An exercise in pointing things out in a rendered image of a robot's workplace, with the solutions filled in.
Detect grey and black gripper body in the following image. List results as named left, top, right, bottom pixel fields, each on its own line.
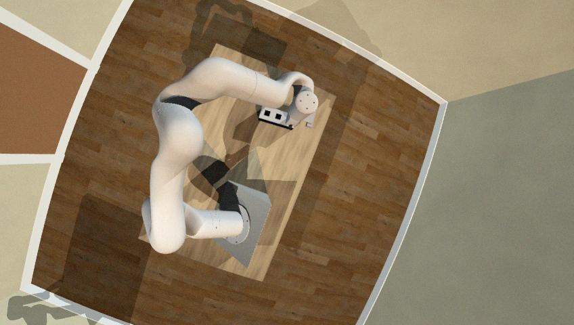
left=286, top=114, right=299, bottom=127

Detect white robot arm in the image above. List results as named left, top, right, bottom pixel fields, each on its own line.
left=141, top=57, right=318, bottom=254

